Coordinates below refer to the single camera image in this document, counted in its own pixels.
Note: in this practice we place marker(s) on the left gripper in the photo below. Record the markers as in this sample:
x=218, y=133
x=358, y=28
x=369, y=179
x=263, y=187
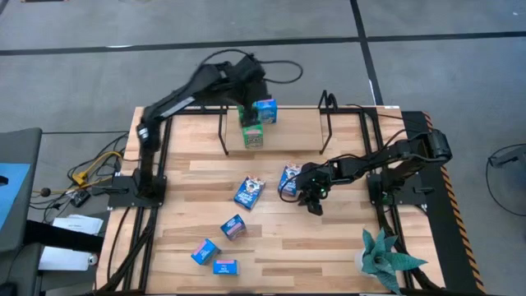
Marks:
x=251, y=80

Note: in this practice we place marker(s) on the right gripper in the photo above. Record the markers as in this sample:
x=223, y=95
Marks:
x=315, y=181

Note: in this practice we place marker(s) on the Rice Krispies cereal box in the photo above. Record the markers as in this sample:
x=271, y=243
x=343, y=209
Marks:
x=204, y=251
x=267, y=112
x=225, y=266

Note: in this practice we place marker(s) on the Frosted Flakes cereal box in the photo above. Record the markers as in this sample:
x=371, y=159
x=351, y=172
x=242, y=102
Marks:
x=233, y=227
x=249, y=192
x=287, y=181

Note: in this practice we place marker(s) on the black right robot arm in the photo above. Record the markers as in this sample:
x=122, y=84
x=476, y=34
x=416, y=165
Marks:
x=370, y=162

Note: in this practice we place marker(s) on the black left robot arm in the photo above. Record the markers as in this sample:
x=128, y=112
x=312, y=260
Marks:
x=148, y=172

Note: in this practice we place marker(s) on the wooden shelf black legs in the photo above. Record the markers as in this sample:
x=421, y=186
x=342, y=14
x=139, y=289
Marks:
x=287, y=135

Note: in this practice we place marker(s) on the white paper stack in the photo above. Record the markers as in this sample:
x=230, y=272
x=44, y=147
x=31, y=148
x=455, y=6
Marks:
x=78, y=224

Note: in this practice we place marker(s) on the white plant pot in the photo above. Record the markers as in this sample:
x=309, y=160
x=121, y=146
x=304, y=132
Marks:
x=359, y=261

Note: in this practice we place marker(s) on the teal artificial succulent plant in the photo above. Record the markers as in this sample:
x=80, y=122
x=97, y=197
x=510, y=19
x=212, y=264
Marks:
x=382, y=259

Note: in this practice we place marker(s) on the black hazard-striped floor mat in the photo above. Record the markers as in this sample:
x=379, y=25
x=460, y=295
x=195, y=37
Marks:
x=454, y=263

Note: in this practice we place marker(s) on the black power adapter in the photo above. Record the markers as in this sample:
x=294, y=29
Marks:
x=80, y=198

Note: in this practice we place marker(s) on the grey stand foot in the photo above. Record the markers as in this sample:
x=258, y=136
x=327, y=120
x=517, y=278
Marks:
x=509, y=156

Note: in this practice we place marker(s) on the black round knob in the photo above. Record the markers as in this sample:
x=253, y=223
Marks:
x=45, y=192

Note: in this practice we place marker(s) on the black bar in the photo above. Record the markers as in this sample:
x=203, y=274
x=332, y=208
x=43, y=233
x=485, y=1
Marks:
x=61, y=238

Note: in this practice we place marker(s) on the grey cabinet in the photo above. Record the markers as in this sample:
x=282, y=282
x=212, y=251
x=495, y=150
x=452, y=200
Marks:
x=24, y=144

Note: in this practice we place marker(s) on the blue sheet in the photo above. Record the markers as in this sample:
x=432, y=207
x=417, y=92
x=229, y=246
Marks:
x=12, y=197

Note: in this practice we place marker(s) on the black aluminium table frame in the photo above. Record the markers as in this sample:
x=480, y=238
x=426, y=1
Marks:
x=349, y=110

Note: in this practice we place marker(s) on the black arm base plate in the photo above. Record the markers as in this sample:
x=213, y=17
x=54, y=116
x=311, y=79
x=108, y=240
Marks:
x=119, y=198
x=419, y=200

